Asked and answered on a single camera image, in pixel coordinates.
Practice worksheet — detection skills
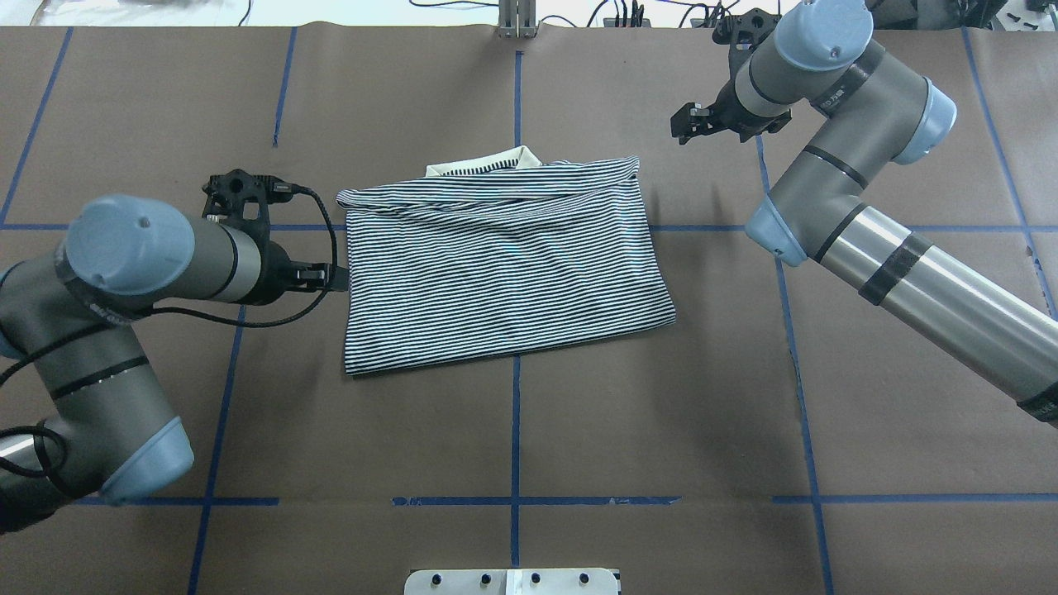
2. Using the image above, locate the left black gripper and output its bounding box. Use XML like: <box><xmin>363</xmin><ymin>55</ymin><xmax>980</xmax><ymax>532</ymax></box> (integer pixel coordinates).
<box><xmin>258</xmin><ymin>240</ymin><xmax>349</xmax><ymax>305</ymax></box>

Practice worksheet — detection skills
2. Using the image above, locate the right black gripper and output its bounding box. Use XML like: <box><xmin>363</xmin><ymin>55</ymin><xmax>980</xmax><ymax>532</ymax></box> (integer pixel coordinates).
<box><xmin>671</xmin><ymin>79</ymin><xmax>791</xmax><ymax>146</ymax></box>

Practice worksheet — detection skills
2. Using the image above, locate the navy white striped polo shirt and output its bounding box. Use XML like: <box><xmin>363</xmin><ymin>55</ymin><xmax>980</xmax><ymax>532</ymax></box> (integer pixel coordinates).
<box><xmin>336</xmin><ymin>146</ymin><xmax>676</xmax><ymax>376</ymax></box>

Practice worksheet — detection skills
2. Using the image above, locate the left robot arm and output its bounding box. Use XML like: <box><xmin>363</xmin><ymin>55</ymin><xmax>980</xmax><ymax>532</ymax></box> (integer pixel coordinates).
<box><xmin>2</xmin><ymin>193</ymin><xmax>347</xmax><ymax>534</ymax></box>

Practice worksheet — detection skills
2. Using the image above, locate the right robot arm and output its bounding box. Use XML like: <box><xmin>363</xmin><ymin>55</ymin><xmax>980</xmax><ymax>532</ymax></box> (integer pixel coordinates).
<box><xmin>671</xmin><ymin>1</ymin><xmax>1057</xmax><ymax>426</ymax></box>

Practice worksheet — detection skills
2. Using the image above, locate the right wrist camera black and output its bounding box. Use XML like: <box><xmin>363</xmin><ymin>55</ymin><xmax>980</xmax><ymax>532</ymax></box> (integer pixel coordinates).
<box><xmin>711</xmin><ymin>8</ymin><xmax>782</xmax><ymax>52</ymax></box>

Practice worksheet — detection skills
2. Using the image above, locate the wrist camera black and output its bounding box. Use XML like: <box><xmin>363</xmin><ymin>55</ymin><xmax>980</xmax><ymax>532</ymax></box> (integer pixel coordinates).
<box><xmin>711</xmin><ymin>8</ymin><xmax>782</xmax><ymax>52</ymax></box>
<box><xmin>202</xmin><ymin>169</ymin><xmax>295</xmax><ymax>245</ymax></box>

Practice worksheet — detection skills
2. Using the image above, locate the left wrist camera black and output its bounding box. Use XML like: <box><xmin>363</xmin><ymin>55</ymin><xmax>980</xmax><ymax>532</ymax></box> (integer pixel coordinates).
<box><xmin>202</xmin><ymin>169</ymin><xmax>295</xmax><ymax>245</ymax></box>

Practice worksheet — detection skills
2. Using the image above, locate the aluminium frame post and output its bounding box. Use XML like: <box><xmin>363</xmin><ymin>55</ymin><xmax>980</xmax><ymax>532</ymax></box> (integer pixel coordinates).
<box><xmin>496</xmin><ymin>0</ymin><xmax>539</xmax><ymax>39</ymax></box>

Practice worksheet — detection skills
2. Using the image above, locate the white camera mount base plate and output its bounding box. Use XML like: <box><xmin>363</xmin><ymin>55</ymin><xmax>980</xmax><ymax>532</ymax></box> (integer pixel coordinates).
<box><xmin>403</xmin><ymin>566</ymin><xmax>622</xmax><ymax>594</ymax></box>

